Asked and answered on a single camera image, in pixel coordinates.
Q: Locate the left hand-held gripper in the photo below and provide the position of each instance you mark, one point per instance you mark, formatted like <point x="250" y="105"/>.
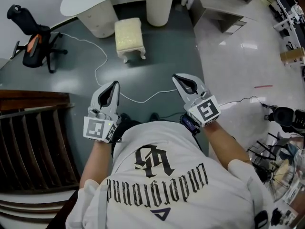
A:
<point x="97" y="128"/>

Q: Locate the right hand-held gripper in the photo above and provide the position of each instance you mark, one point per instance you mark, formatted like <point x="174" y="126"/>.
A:
<point x="206" y="111"/>

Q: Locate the cream upholstered stool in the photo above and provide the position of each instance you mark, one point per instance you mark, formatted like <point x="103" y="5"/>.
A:
<point x="127" y="34"/>

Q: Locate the person's right forearm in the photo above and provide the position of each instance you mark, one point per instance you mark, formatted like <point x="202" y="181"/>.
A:
<point x="224" y="144"/>

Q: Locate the person's left forearm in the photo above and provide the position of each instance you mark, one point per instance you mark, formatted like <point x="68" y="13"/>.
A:
<point x="97" y="161"/>

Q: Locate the person's left black shoe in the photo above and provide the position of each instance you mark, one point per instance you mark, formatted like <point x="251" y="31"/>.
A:
<point x="125" y="117"/>

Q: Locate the person's black shoe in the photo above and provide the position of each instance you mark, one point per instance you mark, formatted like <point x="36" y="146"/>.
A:
<point x="155" y="116"/>
<point x="125" y="117"/>

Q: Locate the person's right black shoe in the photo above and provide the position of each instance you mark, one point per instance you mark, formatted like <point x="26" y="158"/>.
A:
<point x="155" y="116"/>

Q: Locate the black mesh office chair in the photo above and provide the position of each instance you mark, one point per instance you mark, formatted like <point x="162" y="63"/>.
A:
<point x="35" y="54"/>

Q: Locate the grey wooden desk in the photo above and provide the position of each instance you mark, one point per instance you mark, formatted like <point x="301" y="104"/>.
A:
<point x="214" y="3"/>

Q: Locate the small white container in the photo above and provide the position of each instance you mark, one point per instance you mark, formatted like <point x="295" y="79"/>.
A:
<point x="184" y="1"/>

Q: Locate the orange box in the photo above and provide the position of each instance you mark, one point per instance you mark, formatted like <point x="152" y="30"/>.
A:
<point x="32" y="45"/>

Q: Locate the black cylindrical machine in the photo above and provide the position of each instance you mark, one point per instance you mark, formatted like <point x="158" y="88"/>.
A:
<point x="283" y="116"/>

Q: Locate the person's white printed t-shirt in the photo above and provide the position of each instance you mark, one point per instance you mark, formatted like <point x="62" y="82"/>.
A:
<point x="166" y="187"/>

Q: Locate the cardboard box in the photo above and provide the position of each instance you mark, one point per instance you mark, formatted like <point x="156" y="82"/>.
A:
<point x="293" y="54"/>

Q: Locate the white office desk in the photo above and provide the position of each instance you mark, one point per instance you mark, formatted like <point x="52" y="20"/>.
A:
<point x="295" y="30"/>

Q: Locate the black clip-on device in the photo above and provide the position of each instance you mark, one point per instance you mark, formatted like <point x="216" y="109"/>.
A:
<point x="261" y="219"/>

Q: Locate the brown wooden slatted frame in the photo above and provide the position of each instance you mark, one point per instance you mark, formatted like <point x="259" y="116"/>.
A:
<point x="35" y="139"/>

